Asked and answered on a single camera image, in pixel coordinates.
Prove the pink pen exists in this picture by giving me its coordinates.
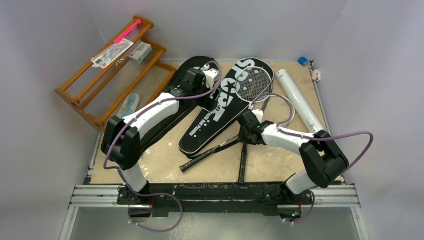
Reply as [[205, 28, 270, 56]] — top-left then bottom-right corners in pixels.
[[113, 19, 142, 44]]

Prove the black racket bag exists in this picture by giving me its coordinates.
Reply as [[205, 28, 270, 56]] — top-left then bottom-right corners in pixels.
[[178, 57, 275, 158], [137, 56, 222, 155]]

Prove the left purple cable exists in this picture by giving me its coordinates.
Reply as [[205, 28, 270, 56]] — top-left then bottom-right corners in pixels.
[[103, 60, 223, 233]]

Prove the white frame badminton racket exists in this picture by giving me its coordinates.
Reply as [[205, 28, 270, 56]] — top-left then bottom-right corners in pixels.
[[255, 94, 296, 128]]

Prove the white shuttlecock tube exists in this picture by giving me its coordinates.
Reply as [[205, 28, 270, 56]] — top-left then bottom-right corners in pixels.
[[275, 69, 325, 133]]

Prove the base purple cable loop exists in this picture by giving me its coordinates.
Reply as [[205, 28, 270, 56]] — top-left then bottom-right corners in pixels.
[[128, 193, 184, 234]]

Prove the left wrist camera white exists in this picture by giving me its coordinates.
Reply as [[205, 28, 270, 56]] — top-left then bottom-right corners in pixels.
[[202, 65, 221, 89]]

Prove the wooden tiered shelf rack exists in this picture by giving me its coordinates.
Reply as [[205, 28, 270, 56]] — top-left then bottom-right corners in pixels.
[[55, 15, 177, 132]]

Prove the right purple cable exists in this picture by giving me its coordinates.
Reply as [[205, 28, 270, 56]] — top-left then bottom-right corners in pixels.
[[250, 92, 375, 226]]

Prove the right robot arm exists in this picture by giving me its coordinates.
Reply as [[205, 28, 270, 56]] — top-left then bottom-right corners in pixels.
[[237, 110, 350, 204]]

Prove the small teal white box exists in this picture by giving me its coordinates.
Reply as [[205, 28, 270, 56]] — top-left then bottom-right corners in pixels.
[[128, 41, 152, 65]]

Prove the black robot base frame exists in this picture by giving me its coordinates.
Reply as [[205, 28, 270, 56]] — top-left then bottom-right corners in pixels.
[[71, 180, 361, 221]]

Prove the blue toothbrush blister pack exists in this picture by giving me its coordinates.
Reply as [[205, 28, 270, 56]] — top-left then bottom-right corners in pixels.
[[117, 93, 140, 119]]

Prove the blue small object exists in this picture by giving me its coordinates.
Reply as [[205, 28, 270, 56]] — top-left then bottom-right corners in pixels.
[[298, 57, 310, 67]]

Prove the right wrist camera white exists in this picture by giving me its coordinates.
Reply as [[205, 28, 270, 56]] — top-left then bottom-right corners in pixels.
[[250, 108, 264, 123]]

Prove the pink white small object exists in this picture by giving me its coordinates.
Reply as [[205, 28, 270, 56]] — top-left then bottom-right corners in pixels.
[[311, 69, 321, 82]]

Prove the white packaged card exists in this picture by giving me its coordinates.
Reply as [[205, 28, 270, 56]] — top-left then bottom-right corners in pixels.
[[91, 38, 134, 69]]

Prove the black racket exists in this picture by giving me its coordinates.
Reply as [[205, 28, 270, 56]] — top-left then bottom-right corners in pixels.
[[237, 143, 248, 184], [180, 66, 273, 172]]

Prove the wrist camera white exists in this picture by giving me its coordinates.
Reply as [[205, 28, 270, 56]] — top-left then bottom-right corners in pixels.
[[202, 65, 221, 89], [250, 108, 264, 123]]

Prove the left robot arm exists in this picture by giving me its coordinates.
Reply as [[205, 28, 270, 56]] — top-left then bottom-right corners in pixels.
[[101, 68, 221, 205]]

